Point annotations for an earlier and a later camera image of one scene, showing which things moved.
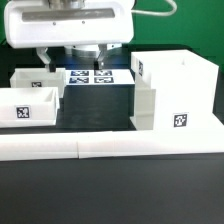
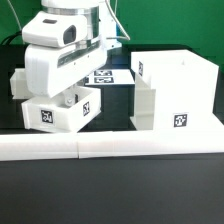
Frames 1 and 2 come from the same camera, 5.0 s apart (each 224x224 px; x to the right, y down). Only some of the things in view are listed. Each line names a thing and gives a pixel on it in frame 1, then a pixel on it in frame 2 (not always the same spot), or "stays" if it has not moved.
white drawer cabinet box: (174, 90) stays
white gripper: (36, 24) -> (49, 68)
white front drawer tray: (29, 107) -> (54, 114)
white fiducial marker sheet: (99, 77) stays
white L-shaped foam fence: (69, 146) stays
